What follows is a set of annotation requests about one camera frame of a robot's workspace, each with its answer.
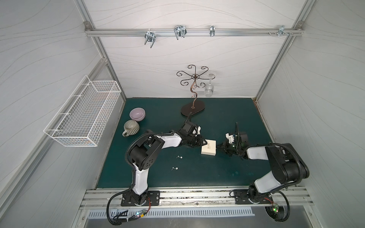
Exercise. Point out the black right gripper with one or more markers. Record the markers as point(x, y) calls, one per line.
point(229, 145)

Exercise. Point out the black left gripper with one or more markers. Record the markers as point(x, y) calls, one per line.
point(196, 141)

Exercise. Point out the cream jewelry box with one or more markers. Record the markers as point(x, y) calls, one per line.
point(209, 148)

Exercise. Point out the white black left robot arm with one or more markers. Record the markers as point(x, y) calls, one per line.
point(143, 152)

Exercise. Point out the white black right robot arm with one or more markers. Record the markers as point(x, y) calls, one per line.
point(286, 168)

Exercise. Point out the dark oval stand base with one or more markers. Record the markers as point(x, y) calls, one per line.
point(193, 108)

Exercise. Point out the clear wine glass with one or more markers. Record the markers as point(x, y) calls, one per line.
point(210, 87)

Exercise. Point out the bronze scroll stand rod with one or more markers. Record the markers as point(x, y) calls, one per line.
point(194, 76)

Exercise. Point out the lilac ceramic bowl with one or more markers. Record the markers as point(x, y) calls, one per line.
point(138, 114)

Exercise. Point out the green ribbed ceramic mug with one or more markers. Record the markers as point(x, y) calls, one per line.
point(131, 127)

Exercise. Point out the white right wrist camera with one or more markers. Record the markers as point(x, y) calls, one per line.
point(237, 137)

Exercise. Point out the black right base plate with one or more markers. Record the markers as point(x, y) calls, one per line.
point(248, 196)

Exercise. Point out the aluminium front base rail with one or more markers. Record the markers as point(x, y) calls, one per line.
point(217, 196)

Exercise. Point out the white slotted cable duct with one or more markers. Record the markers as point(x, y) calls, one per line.
point(219, 212)

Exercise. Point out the metal rail hook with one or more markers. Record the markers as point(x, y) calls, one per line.
point(212, 31)

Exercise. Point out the metal rail clamp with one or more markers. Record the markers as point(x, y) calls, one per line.
point(180, 31)
point(149, 37)

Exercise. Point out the white wire basket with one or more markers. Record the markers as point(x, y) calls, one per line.
point(81, 120)

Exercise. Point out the metal rail bracket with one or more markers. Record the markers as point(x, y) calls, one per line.
point(281, 32)

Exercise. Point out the aluminium cross rail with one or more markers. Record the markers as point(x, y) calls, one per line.
point(191, 32)

